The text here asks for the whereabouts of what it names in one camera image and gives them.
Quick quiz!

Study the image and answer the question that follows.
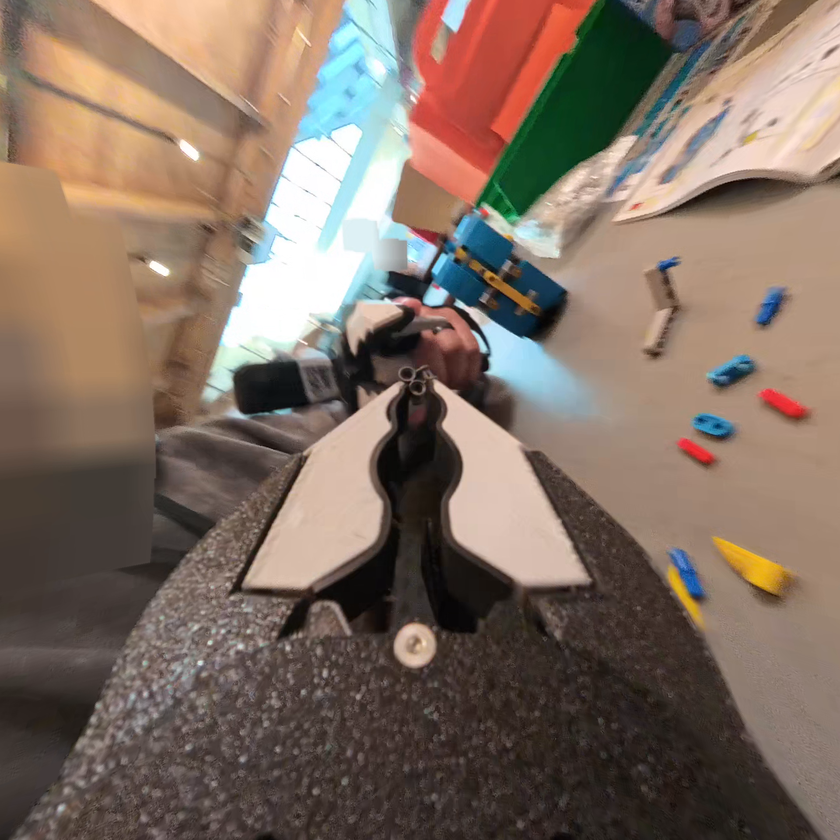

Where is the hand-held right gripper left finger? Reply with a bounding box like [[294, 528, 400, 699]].
[[240, 382, 411, 597]]

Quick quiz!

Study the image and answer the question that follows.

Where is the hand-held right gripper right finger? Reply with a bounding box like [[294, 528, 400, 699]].
[[430, 382, 594, 614]]

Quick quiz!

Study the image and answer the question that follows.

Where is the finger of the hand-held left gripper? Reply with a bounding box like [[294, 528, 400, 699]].
[[344, 301, 455, 357], [356, 351, 399, 399]]

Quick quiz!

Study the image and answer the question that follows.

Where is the grey connector piece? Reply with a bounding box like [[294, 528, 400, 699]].
[[398, 365, 439, 421]]

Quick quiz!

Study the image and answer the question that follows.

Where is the grey desk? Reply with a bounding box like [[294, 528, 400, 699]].
[[512, 164, 840, 840]]

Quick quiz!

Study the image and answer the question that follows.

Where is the person's left hand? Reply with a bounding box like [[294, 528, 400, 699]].
[[394, 297, 490, 392]]

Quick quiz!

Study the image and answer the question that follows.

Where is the blue brick model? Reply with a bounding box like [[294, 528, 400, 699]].
[[430, 213, 571, 341]]

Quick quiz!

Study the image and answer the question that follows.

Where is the brown cardboard piece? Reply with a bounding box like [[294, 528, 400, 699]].
[[392, 161, 462, 232]]

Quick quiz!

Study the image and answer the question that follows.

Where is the large paned window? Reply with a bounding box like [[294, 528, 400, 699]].
[[217, 0, 409, 395]]

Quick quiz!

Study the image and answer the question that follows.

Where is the yellow cone piece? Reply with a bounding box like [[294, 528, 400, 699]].
[[665, 564, 706, 631]]

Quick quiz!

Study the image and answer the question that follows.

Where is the grey angled beam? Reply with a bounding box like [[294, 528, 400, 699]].
[[640, 262, 683, 358]]

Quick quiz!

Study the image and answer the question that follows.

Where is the clear plastic bag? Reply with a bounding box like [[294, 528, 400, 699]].
[[515, 134, 641, 258]]

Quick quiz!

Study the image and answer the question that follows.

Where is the yellow wedge piece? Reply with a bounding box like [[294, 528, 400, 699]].
[[712, 535, 795, 597]]

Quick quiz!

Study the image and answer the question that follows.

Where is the small blue brick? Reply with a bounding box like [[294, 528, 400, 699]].
[[706, 354, 757, 388]]

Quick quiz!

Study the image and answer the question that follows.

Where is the orange bin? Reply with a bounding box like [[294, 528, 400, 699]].
[[407, 0, 598, 204]]

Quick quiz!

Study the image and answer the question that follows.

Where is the person's grey sweatshirt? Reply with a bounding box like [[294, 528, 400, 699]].
[[0, 499, 217, 837]]

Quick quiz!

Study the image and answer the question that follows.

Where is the green bin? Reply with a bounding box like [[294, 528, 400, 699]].
[[476, 0, 677, 217]]

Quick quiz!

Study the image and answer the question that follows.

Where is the white instruction booklet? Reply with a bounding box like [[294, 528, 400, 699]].
[[612, 0, 840, 225]]

